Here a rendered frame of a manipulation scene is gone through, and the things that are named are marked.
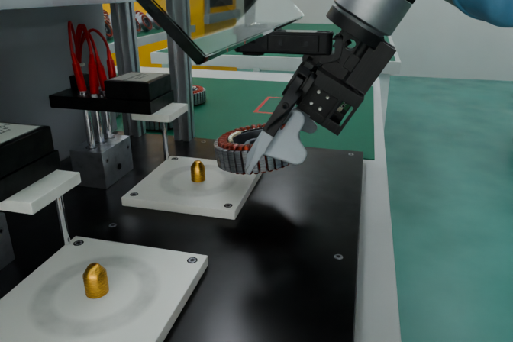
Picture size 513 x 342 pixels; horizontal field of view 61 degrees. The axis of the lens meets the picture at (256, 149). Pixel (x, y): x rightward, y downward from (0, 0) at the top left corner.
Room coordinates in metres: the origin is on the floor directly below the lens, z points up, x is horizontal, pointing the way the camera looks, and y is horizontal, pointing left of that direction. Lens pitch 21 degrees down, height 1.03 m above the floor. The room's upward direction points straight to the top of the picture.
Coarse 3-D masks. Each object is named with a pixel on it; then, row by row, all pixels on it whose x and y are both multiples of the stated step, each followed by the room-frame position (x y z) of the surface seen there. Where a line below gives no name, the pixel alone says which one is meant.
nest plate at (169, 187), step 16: (176, 160) 0.61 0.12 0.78; (192, 160) 0.61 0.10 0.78; (208, 160) 0.61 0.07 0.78; (160, 176) 0.55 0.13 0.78; (176, 176) 0.55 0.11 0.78; (208, 176) 0.55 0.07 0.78; (224, 176) 0.55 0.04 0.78; (240, 176) 0.55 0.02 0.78; (256, 176) 0.56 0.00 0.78; (128, 192) 0.50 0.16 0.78; (144, 192) 0.50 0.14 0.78; (160, 192) 0.50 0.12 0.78; (176, 192) 0.50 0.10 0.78; (192, 192) 0.50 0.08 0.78; (208, 192) 0.50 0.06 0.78; (224, 192) 0.50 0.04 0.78; (240, 192) 0.50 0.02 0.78; (160, 208) 0.48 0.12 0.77; (176, 208) 0.47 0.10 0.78; (192, 208) 0.47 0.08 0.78; (208, 208) 0.46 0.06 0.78; (224, 208) 0.46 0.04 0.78; (240, 208) 0.48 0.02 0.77
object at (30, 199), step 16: (0, 128) 0.34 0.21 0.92; (16, 128) 0.34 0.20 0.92; (32, 128) 0.34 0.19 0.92; (48, 128) 0.35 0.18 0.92; (0, 144) 0.30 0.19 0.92; (16, 144) 0.31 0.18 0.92; (32, 144) 0.33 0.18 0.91; (48, 144) 0.35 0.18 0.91; (0, 160) 0.30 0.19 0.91; (16, 160) 0.31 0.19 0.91; (32, 160) 0.33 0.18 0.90; (48, 160) 0.34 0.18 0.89; (0, 176) 0.29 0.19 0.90; (16, 176) 0.31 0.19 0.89; (32, 176) 0.32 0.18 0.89; (48, 176) 0.33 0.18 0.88; (64, 176) 0.33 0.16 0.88; (0, 192) 0.29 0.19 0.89; (16, 192) 0.30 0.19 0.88; (32, 192) 0.30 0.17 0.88; (48, 192) 0.31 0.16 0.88; (64, 192) 0.32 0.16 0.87; (0, 208) 0.29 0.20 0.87; (16, 208) 0.29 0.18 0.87; (32, 208) 0.29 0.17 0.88
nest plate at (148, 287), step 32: (64, 256) 0.36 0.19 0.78; (96, 256) 0.36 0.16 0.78; (128, 256) 0.36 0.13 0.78; (160, 256) 0.36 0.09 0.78; (192, 256) 0.36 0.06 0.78; (32, 288) 0.31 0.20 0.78; (64, 288) 0.31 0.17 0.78; (128, 288) 0.31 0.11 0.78; (160, 288) 0.31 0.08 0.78; (192, 288) 0.32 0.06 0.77; (0, 320) 0.28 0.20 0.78; (32, 320) 0.28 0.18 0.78; (64, 320) 0.28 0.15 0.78; (96, 320) 0.28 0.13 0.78; (128, 320) 0.28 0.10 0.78; (160, 320) 0.28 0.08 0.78
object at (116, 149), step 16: (80, 144) 0.57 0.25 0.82; (96, 144) 0.57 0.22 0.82; (112, 144) 0.57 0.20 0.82; (128, 144) 0.60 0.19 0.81; (80, 160) 0.55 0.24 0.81; (96, 160) 0.54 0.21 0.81; (112, 160) 0.56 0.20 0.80; (128, 160) 0.60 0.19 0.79; (80, 176) 0.55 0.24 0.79; (96, 176) 0.54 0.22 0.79; (112, 176) 0.56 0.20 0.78
